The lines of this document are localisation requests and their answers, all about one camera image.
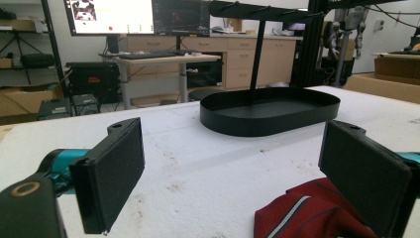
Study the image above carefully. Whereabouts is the black computer tower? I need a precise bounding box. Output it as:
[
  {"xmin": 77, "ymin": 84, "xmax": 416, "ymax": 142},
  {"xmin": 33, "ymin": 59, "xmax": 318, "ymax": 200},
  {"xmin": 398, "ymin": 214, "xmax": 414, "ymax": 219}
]
[{"xmin": 185, "ymin": 60, "xmax": 224, "ymax": 89}]

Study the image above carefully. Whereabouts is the black equipment case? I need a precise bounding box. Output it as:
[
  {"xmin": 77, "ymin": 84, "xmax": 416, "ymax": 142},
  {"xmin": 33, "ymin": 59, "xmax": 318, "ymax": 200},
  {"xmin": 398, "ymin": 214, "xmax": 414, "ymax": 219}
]
[{"xmin": 65, "ymin": 61, "xmax": 121, "ymax": 104}]

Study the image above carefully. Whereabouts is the flat black electronic device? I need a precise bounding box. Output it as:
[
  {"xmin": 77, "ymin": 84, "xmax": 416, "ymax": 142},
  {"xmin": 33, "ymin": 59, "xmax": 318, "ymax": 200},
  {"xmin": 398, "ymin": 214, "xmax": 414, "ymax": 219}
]
[{"xmin": 37, "ymin": 97, "xmax": 72, "ymax": 121}]

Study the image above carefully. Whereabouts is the light wooden desk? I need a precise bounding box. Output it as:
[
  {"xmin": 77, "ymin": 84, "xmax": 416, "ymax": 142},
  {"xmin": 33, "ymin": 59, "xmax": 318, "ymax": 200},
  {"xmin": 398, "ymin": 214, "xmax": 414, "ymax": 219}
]
[{"xmin": 98, "ymin": 53, "xmax": 222, "ymax": 111}]

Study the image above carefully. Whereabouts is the black keyboard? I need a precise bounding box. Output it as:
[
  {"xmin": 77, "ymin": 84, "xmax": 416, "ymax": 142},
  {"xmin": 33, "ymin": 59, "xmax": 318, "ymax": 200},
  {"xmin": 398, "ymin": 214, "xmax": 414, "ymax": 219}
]
[{"xmin": 117, "ymin": 51, "xmax": 178, "ymax": 60}]

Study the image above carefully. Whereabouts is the grey metal stand pole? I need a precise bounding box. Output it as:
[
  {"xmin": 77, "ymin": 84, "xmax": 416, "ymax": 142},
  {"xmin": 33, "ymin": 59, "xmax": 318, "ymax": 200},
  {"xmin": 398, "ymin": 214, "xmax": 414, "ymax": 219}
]
[{"xmin": 332, "ymin": 29, "xmax": 352, "ymax": 88}]

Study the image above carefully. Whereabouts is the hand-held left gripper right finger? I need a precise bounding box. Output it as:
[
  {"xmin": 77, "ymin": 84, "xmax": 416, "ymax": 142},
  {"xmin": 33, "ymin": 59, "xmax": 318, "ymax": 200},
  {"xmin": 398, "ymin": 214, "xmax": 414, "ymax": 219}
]
[{"xmin": 318, "ymin": 119, "xmax": 420, "ymax": 238}]

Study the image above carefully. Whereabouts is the round black stool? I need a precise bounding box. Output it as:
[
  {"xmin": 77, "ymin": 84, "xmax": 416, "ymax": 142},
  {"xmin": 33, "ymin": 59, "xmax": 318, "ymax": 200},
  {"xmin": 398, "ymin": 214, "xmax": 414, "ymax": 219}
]
[{"xmin": 187, "ymin": 86, "xmax": 226, "ymax": 102}]

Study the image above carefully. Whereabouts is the black metal shelf rack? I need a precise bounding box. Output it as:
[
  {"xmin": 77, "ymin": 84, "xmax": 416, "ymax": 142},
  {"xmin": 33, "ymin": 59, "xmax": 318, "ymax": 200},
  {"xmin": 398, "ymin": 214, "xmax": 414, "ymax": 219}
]
[{"xmin": 0, "ymin": 0, "xmax": 68, "ymax": 98}]

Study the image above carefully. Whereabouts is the light wooden cabinet row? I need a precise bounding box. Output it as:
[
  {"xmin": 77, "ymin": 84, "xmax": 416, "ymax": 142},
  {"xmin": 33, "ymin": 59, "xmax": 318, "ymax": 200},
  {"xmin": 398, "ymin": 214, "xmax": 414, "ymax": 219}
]
[{"xmin": 126, "ymin": 32, "xmax": 303, "ymax": 91}]

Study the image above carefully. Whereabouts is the black aluminium frame post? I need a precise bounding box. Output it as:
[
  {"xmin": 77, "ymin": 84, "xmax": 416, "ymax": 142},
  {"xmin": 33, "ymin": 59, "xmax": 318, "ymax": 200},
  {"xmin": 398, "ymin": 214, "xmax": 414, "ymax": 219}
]
[{"xmin": 289, "ymin": 0, "xmax": 332, "ymax": 89}]

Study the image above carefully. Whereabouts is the black stand with oval tray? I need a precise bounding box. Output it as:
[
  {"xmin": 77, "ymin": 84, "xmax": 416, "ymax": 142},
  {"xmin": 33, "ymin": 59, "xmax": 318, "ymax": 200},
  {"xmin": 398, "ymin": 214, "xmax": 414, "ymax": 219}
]
[{"xmin": 199, "ymin": 0, "xmax": 342, "ymax": 138}]

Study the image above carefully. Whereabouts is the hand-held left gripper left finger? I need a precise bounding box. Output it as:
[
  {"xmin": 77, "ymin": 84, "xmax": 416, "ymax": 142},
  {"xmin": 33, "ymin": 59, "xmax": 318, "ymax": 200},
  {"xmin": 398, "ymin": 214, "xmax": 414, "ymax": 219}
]
[{"xmin": 68, "ymin": 117, "xmax": 146, "ymax": 235}]

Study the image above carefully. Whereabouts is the large brown cardboard box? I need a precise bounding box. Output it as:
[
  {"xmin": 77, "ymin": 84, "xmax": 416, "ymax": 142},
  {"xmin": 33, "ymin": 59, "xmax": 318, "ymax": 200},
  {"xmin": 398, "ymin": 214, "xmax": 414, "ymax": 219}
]
[{"xmin": 343, "ymin": 53, "xmax": 420, "ymax": 105}]

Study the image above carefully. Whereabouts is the bright computer monitor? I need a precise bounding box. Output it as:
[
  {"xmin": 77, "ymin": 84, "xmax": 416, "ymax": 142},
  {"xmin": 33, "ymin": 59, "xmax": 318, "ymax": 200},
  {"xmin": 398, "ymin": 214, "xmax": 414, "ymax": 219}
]
[{"xmin": 63, "ymin": 0, "xmax": 156, "ymax": 37}]

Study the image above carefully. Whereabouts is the dark red cloth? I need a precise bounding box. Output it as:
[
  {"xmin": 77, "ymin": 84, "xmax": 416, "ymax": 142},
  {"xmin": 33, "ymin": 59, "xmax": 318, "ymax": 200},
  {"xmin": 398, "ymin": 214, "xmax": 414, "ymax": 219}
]
[{"xmin": 254, "ymin": 177, "xmax": 379, "ymax": 238}]

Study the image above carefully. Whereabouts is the dark computer monitor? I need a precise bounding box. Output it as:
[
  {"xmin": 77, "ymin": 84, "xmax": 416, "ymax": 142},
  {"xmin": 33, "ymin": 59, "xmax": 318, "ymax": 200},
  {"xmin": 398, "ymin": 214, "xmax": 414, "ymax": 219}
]
[{"xmin": 151, "ymin": 0, "xmax": 212, "ymax": 38}]

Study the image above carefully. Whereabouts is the small black wire crate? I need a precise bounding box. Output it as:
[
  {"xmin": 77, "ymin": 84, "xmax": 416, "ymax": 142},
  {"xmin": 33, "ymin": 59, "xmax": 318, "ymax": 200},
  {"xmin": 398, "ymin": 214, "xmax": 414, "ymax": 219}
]
[{"xmin": 71, "ymin": 93, "xmax": 101, "ymax": 116}]

